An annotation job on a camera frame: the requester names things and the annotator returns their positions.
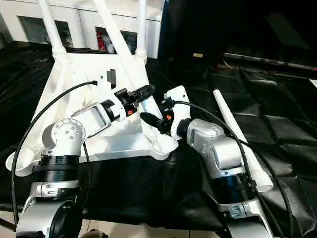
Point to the white plastic table leg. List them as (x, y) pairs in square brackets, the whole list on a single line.
[(52, 29), (142, 29), (232, 124), (119, 39)]

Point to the white plastic table top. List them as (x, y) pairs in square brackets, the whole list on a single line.
[(69, 81)]

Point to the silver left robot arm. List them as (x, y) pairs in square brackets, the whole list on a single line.
[(67, 134)]

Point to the black case with yellow label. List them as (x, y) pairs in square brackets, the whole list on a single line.
[(188, 27)]

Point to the white sideboard cabinet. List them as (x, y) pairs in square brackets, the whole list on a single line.
[(81, 15)]

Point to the black table mat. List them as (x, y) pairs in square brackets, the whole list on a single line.
[(272, 136)]

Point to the grey metal bar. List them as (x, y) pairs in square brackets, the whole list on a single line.
[(272, 62)]

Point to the white flat board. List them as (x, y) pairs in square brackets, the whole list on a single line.
[(314, 83)]

